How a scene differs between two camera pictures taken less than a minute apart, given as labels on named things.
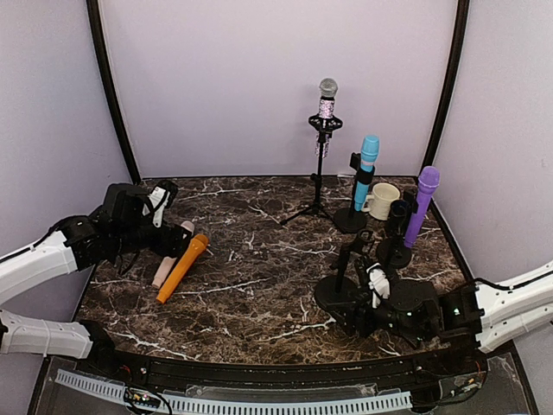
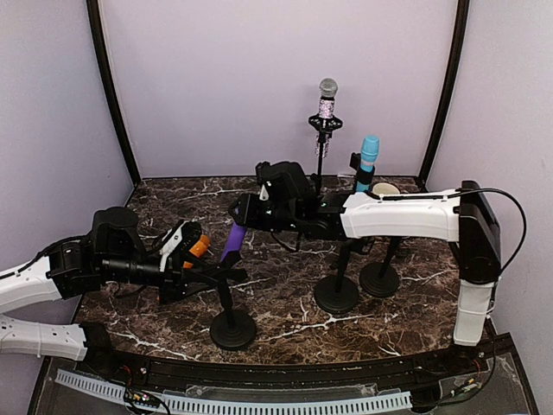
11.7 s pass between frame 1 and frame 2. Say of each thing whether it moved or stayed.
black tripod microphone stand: stayed
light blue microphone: stayed
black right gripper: moved
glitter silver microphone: stayed
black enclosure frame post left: stayed
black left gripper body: moved
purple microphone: moved
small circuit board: stayed
